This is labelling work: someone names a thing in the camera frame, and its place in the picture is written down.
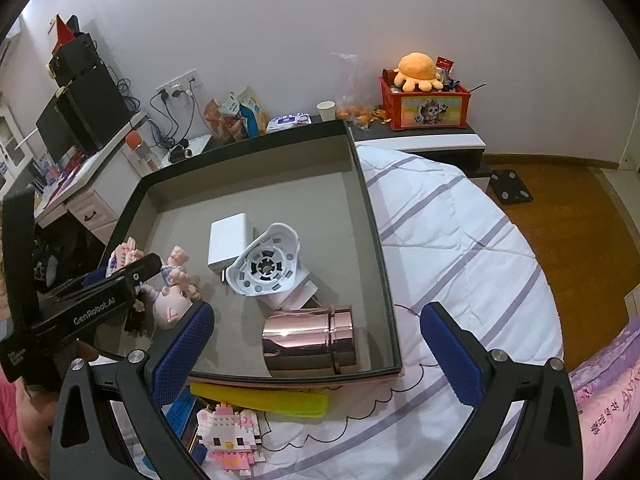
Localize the blue point liner pen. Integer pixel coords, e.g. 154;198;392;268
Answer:
165;387;202;441

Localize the white power adapter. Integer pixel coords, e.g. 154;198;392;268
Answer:
207;212;255;274

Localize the blue metal harmonica box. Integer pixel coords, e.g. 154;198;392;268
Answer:
180;413;207;466

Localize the pink white brick cat figure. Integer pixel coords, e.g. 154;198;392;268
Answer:
196;404;266;478

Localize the yellow highlighter pen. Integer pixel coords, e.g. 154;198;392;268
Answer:
189;382;329;418

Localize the pink brick keyboard toy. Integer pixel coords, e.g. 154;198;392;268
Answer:
105;237;144;278

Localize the pink pig doll figure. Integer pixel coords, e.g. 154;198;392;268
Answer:
140;246;202;330

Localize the pink embroidered pillow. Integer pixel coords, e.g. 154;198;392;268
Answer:
570;318;639;479

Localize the white desk with drawers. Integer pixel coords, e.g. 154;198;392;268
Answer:
35;112;148;245

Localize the bottle with red cap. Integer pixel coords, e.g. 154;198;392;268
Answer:
125;129;157;171

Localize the pink box with black rim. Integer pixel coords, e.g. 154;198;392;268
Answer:
111;120;402;388

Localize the black computer monitor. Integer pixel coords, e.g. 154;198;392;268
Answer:
36;96;78;162

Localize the snack bags pile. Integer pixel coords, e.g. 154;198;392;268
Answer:
203;87;268;144

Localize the rose gold metal cylinder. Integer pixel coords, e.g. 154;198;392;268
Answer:
262;306;358;377

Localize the white striped quilt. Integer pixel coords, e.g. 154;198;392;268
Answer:
106;142;565;480

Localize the white paper cup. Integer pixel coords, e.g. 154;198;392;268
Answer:
316;100;336;122

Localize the black bathroom scale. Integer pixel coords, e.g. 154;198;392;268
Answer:
489;169;534;205

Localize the black white nightstand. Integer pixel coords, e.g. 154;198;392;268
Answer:
350;122;491;192

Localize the red cartoon storage crate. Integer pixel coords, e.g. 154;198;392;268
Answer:
378;70;471;131

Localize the orange octopus plush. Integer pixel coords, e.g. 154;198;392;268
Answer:
394;52;444;92

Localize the white wall power strip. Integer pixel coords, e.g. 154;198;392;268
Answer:
156;70;202;98

